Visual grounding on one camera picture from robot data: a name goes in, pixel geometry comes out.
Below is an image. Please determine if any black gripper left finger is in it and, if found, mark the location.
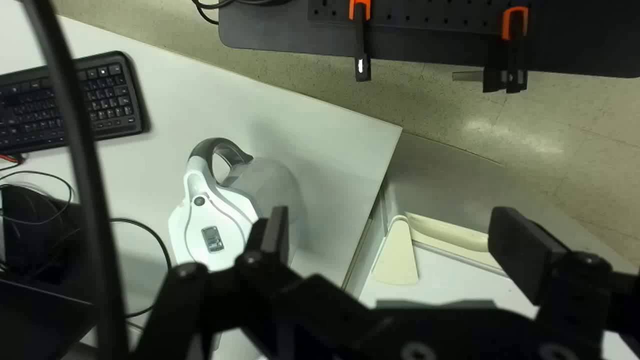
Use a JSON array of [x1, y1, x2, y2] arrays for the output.
[[134, 203, 315, 360]]

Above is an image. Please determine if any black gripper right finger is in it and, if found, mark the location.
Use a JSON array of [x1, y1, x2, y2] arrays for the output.
[[487, 206, 640, 360]]

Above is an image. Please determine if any white water filter pitcher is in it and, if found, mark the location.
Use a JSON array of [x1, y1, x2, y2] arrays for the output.
[[165, 136, 310, 274]]

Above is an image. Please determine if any black pegboard work cart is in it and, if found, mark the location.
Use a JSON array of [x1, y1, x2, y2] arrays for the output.
[[215, 0, 640, 79]]

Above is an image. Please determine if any black computer keyboard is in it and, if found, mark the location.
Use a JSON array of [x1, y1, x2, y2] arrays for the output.
[[0, 50, 151, 157]]

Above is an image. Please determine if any thin black cable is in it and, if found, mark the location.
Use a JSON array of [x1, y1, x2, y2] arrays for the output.
[[0, 165, 176, 321]]

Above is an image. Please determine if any orange handled black clamp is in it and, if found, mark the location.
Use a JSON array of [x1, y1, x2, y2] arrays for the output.
[[346, 0, 373, 84], [482, 4, 532, 95]]

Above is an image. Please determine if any thick black cable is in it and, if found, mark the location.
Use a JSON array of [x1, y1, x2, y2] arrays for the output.
[[17, 0, 130, 360]]

